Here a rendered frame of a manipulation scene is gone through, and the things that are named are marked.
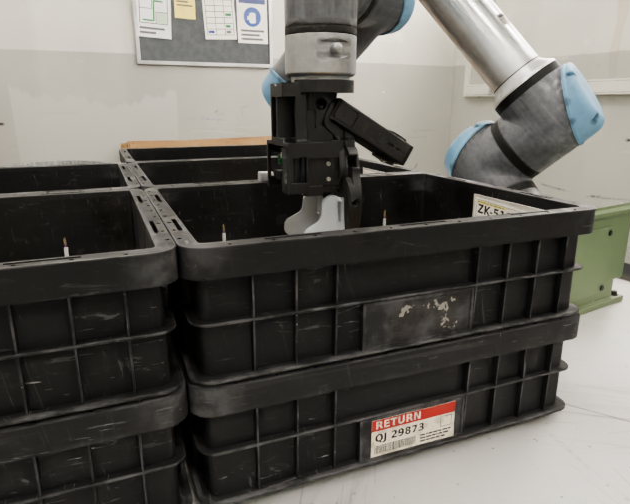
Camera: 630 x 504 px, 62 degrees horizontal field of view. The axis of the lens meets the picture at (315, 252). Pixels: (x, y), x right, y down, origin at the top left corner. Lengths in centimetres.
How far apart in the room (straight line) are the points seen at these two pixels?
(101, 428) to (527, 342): 38
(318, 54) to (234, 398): 33
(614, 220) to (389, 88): 349
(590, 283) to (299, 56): 60
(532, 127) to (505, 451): 53
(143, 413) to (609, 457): 43
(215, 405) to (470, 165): 66
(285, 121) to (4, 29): 313
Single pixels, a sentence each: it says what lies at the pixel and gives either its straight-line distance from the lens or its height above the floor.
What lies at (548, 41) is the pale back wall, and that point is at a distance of 406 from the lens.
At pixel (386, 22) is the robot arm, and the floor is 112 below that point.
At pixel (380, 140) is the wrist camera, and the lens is 60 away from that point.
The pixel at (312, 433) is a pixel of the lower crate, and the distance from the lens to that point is 48.
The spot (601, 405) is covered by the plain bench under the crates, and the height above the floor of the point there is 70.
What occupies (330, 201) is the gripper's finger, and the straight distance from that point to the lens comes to 57.
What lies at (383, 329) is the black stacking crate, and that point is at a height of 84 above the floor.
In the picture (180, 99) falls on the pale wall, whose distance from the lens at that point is 369.
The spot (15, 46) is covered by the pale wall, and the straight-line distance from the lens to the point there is 362.
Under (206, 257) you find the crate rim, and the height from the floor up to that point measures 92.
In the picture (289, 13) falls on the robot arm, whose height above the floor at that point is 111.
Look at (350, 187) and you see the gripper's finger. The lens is 56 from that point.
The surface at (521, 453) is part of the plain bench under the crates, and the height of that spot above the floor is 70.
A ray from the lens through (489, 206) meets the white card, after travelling 67.
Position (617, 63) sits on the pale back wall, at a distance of 373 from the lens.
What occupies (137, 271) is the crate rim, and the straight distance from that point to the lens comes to 37.
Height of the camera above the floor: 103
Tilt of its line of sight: 16 degrees down
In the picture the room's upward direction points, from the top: straight up
